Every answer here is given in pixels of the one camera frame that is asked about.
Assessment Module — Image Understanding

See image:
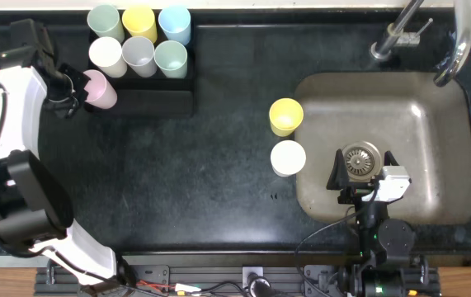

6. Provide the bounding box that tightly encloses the steel tap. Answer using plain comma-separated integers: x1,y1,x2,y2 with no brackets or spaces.
369,0,471,88

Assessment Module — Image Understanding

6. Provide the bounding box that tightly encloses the yellow cup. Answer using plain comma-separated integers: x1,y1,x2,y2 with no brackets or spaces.
268,97,304,138
121,4,158,45

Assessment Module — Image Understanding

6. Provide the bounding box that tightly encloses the blue cup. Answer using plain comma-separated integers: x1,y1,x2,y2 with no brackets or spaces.
158,4,192,46

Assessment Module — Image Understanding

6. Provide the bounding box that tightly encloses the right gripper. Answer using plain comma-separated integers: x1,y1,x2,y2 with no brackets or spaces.
326,148,399,205

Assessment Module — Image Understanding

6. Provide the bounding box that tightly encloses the white cup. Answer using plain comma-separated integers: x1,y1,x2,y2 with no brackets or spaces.
88,35,128,78
270,139,307,178

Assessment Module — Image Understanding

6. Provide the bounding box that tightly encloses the mounting rail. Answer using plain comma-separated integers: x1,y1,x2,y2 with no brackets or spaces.
32,263,442,297

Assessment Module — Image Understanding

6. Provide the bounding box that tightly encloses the mint green cup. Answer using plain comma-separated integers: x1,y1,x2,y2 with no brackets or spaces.
153,40,189,79
87,3,125,43

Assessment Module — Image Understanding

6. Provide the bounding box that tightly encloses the black tray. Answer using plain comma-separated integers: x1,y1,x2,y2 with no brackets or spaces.
82,7,197,117

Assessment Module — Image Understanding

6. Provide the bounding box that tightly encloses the grey cup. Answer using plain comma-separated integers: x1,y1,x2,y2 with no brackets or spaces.
121,35,158,78

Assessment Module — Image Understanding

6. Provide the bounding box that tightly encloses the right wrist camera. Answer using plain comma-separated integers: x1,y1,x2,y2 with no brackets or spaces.
361,165,412,204

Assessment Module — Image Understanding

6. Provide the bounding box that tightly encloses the pink cup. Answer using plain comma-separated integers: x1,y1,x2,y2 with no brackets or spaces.
81,68,119,111

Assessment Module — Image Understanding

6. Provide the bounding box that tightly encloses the steel sink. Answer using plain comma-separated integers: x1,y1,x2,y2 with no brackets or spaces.
294,72,471,226

